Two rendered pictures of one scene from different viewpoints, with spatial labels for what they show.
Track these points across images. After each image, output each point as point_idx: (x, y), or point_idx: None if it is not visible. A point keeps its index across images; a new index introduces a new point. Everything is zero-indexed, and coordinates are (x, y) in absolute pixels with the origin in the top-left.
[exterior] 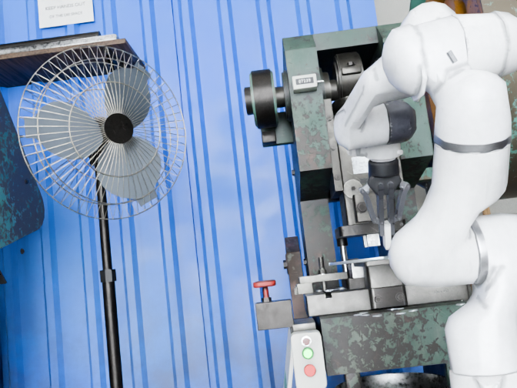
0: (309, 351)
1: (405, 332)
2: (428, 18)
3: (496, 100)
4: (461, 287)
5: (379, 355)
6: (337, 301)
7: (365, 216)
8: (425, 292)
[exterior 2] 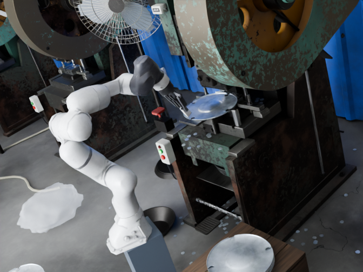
0: (160, 151)
1: (207, 149)
2: (67, 106)
3: (66, 160)
4: (241, 132)
5: (200, 154)
6: None
7: (202, 83)
8: (226, 129)
